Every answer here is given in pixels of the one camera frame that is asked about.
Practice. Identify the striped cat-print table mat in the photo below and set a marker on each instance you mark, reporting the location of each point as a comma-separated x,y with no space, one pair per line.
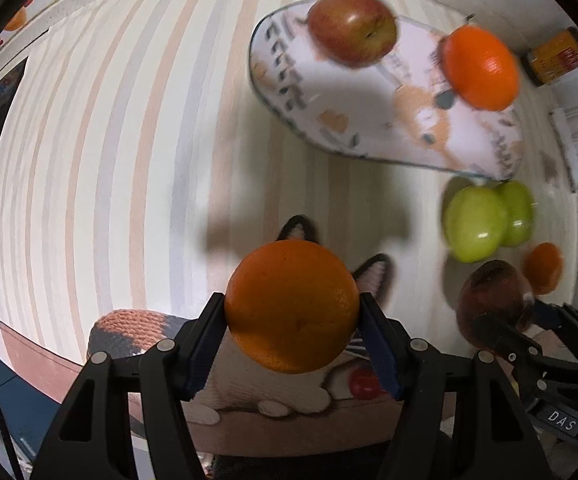
119,160

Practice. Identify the green apple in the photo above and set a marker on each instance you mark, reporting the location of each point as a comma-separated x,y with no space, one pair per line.
519,210
474,225

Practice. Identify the blue cabinet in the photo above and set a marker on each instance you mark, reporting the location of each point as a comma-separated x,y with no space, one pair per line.
14,405

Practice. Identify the smooth orange with stem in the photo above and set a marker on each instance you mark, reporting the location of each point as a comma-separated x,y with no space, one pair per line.
481,67

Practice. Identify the oval printed plate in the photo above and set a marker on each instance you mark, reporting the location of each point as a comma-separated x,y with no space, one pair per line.
369,105

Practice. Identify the small orange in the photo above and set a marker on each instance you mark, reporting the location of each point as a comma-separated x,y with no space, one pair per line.
545,267

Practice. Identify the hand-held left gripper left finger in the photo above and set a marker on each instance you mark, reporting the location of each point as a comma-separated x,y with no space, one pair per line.
204,355

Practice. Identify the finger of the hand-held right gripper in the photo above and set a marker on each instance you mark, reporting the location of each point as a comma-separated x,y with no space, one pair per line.
499,335
549,314

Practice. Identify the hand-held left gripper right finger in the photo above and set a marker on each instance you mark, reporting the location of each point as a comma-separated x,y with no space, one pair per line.
376,345

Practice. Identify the dark red apple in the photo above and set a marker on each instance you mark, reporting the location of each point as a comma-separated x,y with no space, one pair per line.
489,290

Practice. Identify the sauce bottle with yellow label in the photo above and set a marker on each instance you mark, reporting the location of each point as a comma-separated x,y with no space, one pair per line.
556,57

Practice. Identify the textured orange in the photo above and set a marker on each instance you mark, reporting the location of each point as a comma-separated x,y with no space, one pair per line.
291,305

